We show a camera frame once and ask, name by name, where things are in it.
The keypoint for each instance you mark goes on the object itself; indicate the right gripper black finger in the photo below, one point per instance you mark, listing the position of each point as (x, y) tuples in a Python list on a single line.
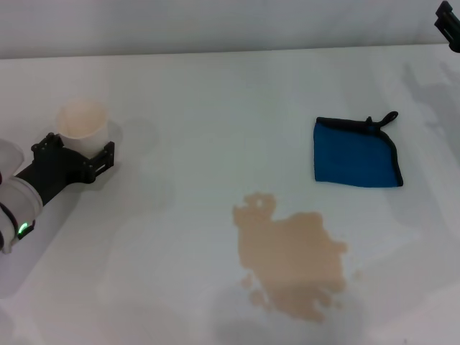
[(449, 9), (451, 32)]

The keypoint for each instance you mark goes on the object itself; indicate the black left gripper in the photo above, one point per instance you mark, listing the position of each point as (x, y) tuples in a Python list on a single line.
[(57, 172)]

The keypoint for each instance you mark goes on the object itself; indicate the white paper cup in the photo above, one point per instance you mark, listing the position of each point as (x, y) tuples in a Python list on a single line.
[(84, 124)]

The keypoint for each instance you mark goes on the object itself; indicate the blue rag with black edge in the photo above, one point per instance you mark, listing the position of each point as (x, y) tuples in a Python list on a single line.
[(352, 158)]

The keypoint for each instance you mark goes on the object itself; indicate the brown water stain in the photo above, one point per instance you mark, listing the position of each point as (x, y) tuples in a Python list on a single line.
[(291, 251)]

